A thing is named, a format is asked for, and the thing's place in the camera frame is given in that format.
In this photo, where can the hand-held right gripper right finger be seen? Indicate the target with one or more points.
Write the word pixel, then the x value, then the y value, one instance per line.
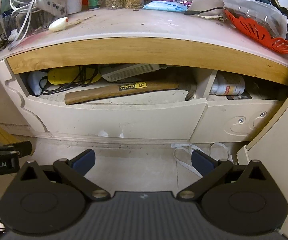
pixel 201 161

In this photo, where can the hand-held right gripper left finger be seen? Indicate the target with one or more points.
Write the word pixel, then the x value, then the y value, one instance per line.
pixel 85 158

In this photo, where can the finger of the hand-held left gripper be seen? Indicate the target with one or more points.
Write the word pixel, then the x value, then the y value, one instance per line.
pixel 21 148

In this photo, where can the white cabinet drawer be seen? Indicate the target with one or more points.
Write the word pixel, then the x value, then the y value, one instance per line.
pixel 109 120

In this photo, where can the white oval plastic gadget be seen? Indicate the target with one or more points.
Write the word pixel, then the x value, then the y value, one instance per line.
pixel 58 24

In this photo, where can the beige carved drawer front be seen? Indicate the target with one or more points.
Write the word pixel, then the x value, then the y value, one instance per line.
pixel 221 127

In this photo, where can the white plastic bag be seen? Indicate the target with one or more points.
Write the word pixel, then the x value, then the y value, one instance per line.
pixel 34 85

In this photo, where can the dark printed booklet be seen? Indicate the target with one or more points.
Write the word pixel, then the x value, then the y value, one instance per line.
pixel 243 95

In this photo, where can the beige furniture panel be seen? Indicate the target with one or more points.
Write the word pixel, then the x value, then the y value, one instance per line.
pixel 278 150

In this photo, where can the yellow plastic device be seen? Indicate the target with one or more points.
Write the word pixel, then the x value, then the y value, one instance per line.
pixel 59 76

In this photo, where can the white label bottle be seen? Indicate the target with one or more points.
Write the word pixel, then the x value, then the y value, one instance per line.
pixel 228 85

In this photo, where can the white vented router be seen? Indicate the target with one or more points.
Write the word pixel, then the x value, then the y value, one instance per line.
pixel 126 73

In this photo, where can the beige wooden cabinet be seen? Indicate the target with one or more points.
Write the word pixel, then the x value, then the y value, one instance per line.
pixel 146 47

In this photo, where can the clear plastic container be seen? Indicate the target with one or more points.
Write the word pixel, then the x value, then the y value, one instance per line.
pixel 6 12

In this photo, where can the orange plastic basket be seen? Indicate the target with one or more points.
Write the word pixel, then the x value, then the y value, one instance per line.
pixel 253 31

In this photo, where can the white power strip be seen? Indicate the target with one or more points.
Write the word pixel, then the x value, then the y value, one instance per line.
pixel 51 5

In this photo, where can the white paper roll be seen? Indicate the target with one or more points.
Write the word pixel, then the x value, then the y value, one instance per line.
pixel 72 2

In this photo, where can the brown paper scrap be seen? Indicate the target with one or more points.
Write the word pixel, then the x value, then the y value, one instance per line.
pixel 203 5

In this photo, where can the blue face mask packet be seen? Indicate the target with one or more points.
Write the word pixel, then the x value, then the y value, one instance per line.
pixel 164 7

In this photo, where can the clear plastic bag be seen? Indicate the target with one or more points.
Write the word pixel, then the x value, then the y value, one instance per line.
pixel 263 12

